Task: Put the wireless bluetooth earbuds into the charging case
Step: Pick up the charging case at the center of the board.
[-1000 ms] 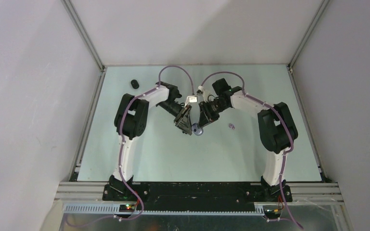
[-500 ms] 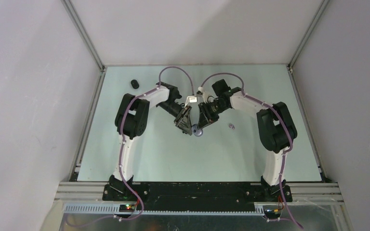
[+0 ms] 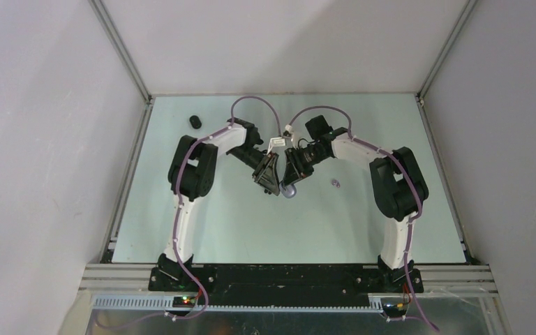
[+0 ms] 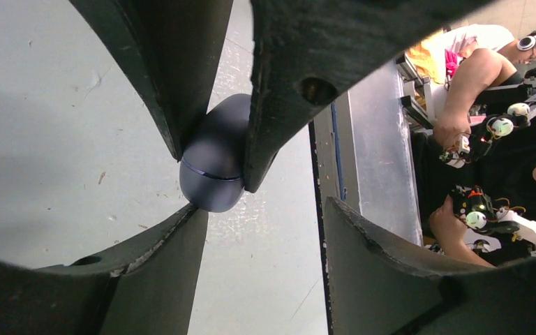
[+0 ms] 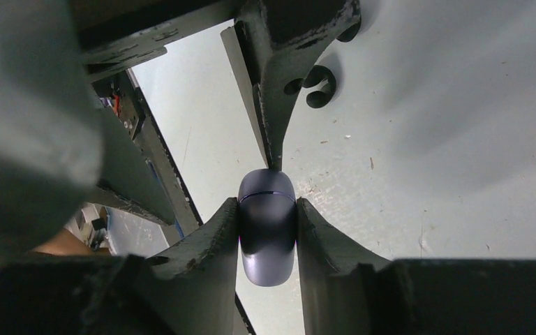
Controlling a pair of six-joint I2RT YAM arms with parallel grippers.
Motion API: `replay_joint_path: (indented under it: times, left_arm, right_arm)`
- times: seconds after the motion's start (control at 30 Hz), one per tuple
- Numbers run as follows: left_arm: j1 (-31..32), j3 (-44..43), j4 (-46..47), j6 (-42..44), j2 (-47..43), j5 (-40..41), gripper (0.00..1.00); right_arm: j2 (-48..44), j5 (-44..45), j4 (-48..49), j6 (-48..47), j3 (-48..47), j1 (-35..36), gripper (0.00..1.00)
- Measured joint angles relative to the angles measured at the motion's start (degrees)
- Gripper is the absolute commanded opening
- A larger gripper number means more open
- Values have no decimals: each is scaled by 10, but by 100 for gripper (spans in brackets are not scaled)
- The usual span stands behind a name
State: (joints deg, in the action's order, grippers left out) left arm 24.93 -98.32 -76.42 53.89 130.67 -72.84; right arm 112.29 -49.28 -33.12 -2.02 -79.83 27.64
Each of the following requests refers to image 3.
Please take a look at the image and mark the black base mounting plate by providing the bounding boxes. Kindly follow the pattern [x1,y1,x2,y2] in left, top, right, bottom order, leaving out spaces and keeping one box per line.
[148,260,424,308]

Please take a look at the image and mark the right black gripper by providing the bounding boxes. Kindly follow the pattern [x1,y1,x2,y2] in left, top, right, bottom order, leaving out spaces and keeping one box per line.
[282,144,329,188]

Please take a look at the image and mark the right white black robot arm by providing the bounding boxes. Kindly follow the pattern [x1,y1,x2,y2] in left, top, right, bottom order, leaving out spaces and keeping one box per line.
[281,116,429,292]

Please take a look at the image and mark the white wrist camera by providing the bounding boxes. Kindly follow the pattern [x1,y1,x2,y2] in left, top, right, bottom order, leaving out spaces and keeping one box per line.
[267,136,287,154]
[282,124,311,149]

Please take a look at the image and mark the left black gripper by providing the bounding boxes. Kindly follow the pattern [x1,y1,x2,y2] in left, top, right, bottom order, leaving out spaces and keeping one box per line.
[228,144,281,195]

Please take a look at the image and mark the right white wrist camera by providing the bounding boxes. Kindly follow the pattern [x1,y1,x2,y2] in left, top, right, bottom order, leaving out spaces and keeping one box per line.
[282,124,311,149]

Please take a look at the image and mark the black oval case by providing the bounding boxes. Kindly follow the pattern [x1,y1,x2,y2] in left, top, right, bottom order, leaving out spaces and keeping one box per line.
[188,115,202,130]

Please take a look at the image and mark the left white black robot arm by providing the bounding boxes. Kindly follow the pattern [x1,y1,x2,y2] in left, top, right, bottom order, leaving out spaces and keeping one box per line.
[158,118,280,291]

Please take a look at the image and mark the aluminium frame rail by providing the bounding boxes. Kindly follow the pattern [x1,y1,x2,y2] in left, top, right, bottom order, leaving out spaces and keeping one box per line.
[79,264,498,313]

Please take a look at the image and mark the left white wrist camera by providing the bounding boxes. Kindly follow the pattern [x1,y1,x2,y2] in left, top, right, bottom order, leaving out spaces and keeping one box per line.
[267,136,287,154]

